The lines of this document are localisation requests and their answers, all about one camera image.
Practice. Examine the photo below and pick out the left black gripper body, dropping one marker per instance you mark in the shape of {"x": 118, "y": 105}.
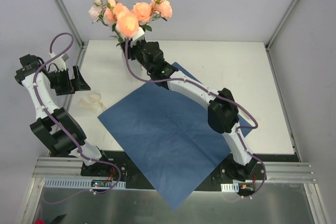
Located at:
{"x": 70, "y": 83}

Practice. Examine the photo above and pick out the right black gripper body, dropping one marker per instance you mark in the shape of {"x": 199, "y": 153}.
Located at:
{"x": 134, "y": 50}

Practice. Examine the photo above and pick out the cream printed ribbon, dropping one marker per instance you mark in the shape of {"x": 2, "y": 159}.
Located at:
{"x": 92, "y": 103}

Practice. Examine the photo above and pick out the orange rose stem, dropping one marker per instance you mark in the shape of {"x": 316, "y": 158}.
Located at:
{"x": 127, "y": 22}

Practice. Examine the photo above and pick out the peach rose stem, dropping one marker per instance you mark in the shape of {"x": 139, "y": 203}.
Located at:
{"x": 113, "y": 12}

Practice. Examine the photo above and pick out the pink rose stem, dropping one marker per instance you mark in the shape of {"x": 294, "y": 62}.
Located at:
{"x": 96, "y": 11}

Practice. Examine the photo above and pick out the blue wrapping paper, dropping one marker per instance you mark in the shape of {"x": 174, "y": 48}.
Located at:
{"x": 147, "y": 119}

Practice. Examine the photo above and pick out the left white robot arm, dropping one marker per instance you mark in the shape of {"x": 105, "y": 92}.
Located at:
{"x": 54, "y": 126}

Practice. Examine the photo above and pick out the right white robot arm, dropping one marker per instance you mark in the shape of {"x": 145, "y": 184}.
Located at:
{"x": 222, "y": 110}

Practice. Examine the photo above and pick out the black object at bottom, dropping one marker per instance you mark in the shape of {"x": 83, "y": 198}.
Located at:
{"x": 58, "y": 219}

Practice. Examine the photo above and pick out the red object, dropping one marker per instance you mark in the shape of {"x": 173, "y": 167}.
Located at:
{"x": 39, "y": 221}

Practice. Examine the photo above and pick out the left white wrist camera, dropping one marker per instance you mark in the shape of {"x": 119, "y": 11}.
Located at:
{"x": 60, "y": 62}

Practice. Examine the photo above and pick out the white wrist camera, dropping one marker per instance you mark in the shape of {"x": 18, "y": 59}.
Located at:
{"x": 140, "y": 35}
{"x": 60, "y": 62}

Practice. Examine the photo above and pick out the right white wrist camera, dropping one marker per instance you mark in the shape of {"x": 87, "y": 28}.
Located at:
{"x": 140, "y": 35}

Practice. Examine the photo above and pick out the left aluminium frame post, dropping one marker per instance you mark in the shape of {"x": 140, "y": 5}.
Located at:
{"x": 70, "y": 23}

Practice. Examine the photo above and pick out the aluminium frame post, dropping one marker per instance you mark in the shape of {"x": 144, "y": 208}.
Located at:
{"x": 70, "y": 23}
{"x": 284, "y": 19}

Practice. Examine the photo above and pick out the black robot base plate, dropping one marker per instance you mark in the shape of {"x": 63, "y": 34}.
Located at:
{"x": 175, "y": 172}

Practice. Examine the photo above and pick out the left white cable duct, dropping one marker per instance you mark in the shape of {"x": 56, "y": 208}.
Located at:
{"x": 82, "y": 183}

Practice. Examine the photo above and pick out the white cable duct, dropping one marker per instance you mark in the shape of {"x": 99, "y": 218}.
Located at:
{"x": 230, "y": 188}
{"x": 82, "y": 183}

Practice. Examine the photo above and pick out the right white cable duct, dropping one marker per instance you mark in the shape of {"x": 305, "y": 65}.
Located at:
{"x": 230, "y": 188}

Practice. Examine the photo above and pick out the right aluminium frame post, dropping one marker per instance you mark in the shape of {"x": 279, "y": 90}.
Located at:
{"x": 284, "y": 19}

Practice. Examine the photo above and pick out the aluminium frame rail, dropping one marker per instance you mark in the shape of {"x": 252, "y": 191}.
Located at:
{"x": 276, "y": 172}

